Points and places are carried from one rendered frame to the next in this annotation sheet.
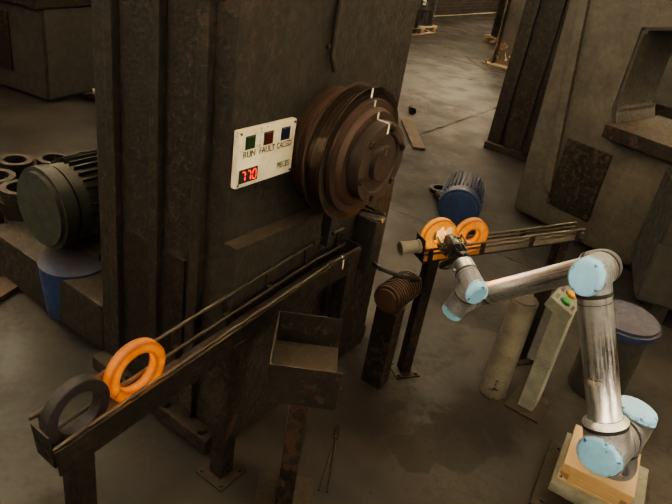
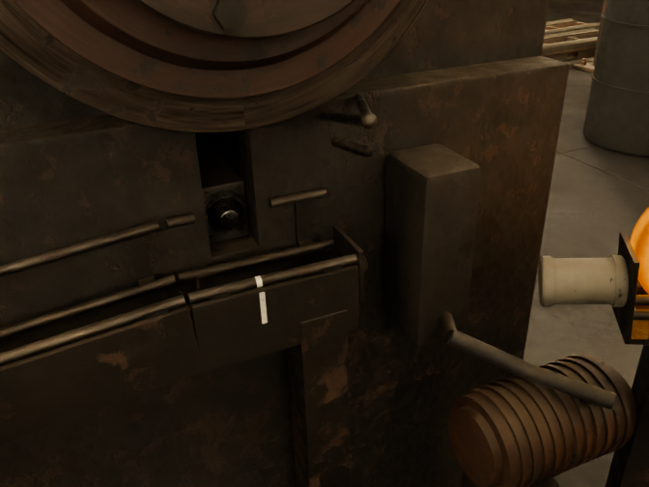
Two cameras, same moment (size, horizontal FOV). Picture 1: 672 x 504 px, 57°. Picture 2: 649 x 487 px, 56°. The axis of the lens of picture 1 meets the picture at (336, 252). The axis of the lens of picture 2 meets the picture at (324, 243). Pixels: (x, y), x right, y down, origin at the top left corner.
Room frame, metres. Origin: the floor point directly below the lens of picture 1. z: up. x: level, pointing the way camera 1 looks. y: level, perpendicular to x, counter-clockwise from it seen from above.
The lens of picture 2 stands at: (1.61, -0.42, 1.06)
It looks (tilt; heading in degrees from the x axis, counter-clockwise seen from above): 28 degrees down; 36
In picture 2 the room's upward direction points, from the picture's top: 2 degrees counter-clockwise
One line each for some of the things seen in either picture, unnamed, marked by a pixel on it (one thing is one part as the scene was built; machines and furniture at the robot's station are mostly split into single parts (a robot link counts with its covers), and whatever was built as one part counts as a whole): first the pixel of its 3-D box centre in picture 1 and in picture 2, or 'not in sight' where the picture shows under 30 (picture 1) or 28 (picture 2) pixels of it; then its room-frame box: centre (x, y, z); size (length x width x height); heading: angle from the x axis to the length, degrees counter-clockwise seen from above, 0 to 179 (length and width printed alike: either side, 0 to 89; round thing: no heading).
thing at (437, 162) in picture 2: (366, 241); (426, 244); (2.25, -0.11, 0.68); 0.11 x 0.08 x 0.24; 58
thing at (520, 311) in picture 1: (508, 346); not in sight; (2.28, -0.83, 0.26); 0.12 x 0.12 x 0.52
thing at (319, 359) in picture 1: (294, 429); not in sight; (1.47, 0.04, 0.36); 0.26 x 0.20 x 0.72; 3
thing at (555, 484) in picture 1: (599, 479); not in sight; (1.74, -1.14, 0.10); 0.32 x 0.32 x 0.04; 65
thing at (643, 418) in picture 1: (627, 425); not in sight; (1.74, -1.13, 0.39); 0.17 x 0.15 x 0.18; 139
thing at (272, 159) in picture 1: (264, 152); not in sight; (1.81, 0.27, 1.15); 0.26 x 0.02 x 0.18; 148
